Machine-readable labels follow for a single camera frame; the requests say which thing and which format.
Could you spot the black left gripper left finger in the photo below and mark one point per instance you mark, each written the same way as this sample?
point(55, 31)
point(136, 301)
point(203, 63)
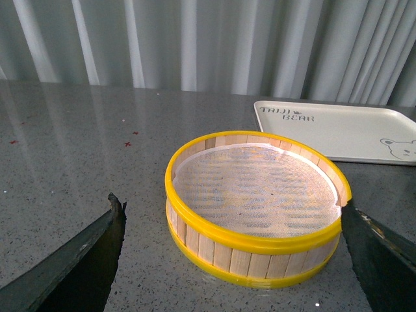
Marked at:
point(79, 275)

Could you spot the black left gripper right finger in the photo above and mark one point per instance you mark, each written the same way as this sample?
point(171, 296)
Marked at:
point(383, 261)

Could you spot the white bear-print tray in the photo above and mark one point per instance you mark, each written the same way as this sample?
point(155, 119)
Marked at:
point(342, 133)

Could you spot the white steamer liner cloth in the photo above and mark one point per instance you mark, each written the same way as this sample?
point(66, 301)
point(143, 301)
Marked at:
point(258, 190)

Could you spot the yellow-rimmed bamboo steamer basket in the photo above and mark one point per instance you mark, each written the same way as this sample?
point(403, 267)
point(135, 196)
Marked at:
point(243, 259)

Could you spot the grey pleated curtain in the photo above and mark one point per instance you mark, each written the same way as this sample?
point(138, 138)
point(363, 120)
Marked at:
point(345, 51)

